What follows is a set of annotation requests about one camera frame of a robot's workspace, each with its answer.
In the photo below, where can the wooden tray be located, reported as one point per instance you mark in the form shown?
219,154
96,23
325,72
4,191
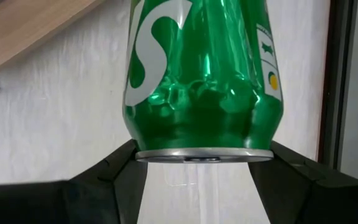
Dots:
20,28

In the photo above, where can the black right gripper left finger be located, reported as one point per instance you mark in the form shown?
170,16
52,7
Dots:
73,202

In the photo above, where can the green Sprite can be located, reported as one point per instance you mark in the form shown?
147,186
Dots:
204,93

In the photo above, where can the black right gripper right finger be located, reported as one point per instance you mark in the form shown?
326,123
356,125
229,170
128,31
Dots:
322,202

